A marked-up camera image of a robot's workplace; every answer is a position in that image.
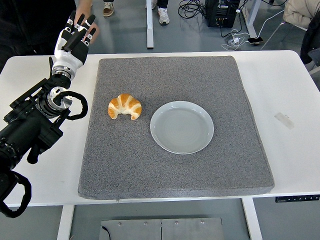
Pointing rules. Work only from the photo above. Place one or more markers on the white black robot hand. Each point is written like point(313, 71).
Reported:
point(67, 58)

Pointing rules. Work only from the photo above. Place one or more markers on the golden croissant bread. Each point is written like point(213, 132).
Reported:
point(125, 102)

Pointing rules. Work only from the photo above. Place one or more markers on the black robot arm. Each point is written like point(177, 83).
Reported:
point(25, 130)

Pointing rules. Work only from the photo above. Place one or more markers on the pale grey round plate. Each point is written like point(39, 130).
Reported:
point(182, 130)

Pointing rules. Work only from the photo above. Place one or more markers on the grey metal plate with screws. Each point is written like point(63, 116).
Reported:
point(160, 230)

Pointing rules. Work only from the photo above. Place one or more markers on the person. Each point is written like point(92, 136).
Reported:
point(30, 22)

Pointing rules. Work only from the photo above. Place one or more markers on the person's hand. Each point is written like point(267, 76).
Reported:
point(81, 7)

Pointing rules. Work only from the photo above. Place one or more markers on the tan sneaker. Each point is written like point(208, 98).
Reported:
point(108, 8)

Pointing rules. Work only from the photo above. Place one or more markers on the white sneaker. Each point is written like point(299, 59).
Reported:
point(155, 3)
point(163, 15)

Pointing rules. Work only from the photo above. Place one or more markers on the grey fabric mat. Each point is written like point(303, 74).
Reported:
point(175, 75)

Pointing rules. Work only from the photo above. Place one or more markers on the black computer case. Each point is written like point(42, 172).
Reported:
point(220, 13)

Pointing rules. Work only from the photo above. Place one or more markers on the white table leg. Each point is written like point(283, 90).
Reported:
point(65, 222)
point(252, 220)

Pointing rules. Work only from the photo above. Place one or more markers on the black smartphone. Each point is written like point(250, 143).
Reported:
point(255, 40)

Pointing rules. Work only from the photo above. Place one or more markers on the translucent tape strip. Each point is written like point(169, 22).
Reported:
point(283, 120)

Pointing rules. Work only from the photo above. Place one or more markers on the beige jacket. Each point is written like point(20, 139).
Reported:
point(297, 11)

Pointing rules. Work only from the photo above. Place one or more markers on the black jacket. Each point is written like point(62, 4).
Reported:
point(310, 42)

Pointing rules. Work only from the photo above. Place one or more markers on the black table control panel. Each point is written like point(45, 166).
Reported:
point(297, 199)

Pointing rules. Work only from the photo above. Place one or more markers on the white chair frame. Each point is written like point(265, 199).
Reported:
point(277, 30)

